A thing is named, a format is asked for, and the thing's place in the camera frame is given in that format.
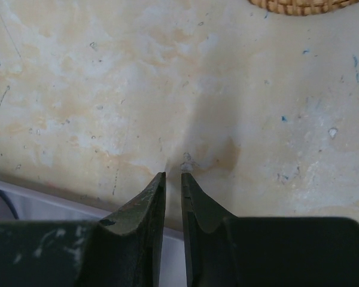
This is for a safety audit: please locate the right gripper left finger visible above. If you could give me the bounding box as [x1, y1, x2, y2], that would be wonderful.
[75, 172, 166, 286]

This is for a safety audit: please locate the lavender plastic tray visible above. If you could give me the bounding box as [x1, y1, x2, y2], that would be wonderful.
[0, 181, 187, 286]

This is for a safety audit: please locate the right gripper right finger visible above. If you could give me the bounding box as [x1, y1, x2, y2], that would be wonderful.
[181, 173, 240, 286]

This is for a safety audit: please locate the woven rattan coaster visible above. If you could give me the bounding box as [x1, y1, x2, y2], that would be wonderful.
[248, 0, 359, 16]

